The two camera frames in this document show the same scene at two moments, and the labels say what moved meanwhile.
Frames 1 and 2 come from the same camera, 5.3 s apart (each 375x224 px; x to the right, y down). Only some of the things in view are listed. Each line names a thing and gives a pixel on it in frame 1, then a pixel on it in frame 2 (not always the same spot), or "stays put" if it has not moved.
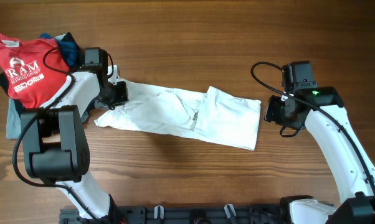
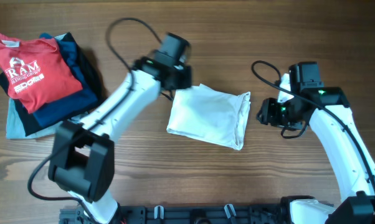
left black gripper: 120,97 -> 185,83
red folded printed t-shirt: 36,70 stays put
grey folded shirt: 14,121 stays put
